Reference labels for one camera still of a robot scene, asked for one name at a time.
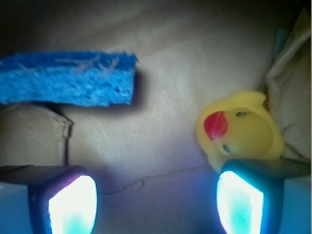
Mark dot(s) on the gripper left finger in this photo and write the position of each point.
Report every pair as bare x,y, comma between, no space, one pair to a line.
47,200

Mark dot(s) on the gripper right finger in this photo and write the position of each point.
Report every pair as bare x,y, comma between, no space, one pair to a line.
265,197

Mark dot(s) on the yellow rubber duck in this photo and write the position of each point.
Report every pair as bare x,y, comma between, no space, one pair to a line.
238,127

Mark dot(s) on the brown paper bag bin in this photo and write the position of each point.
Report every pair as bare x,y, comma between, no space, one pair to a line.
152,176

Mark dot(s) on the blue sponge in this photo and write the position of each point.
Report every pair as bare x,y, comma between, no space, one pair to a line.
83,78

